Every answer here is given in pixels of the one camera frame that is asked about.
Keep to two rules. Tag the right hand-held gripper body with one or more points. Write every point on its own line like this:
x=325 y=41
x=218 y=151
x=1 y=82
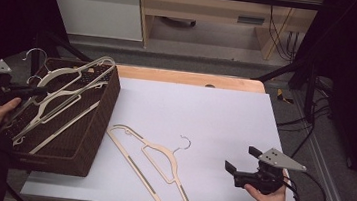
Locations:
x=268 y=180

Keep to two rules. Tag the cream plastic clothes hanger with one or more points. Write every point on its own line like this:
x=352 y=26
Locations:
x=174 y=167
x=47 y=100
x=56 y=72

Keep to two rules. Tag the brown wicker basket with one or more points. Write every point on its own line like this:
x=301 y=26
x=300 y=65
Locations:
x=98 y=112

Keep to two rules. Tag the black metal stand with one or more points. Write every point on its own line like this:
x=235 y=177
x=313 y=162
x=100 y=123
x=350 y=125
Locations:
x=309 y=80
x=43 y=46

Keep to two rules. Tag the white table sheet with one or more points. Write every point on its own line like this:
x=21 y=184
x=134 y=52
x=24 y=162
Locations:
x=198 y=116

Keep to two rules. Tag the small yellow black object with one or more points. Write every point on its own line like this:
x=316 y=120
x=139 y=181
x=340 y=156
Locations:
x=282 y=96

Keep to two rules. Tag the white cabinet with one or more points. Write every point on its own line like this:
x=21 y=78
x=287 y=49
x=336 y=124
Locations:
x=95 y=8

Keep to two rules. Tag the beige wooden desk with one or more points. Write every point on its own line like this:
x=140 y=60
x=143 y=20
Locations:
x=209 y=8

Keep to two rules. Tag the grey metal floor rail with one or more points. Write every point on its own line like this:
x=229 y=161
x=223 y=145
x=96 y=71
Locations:
x=331 y=190

